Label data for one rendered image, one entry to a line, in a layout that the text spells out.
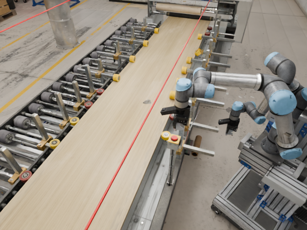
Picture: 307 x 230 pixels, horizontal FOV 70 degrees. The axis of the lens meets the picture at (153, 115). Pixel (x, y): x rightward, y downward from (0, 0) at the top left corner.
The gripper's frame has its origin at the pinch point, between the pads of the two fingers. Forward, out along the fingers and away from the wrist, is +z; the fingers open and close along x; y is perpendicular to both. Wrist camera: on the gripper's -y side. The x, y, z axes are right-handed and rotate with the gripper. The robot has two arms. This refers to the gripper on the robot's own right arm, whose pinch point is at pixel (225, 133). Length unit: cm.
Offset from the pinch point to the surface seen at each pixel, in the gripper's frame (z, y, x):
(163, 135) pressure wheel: -8, -50, -26
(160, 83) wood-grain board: -7, -76, 46
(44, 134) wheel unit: -10, -142, -60
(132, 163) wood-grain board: -7, -63, -61
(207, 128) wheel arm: -3.4, -16.3, -1.4
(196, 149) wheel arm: 0.1, -21.4, -26.3
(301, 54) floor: 83, 144, 379
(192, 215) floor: 83, -11, -42
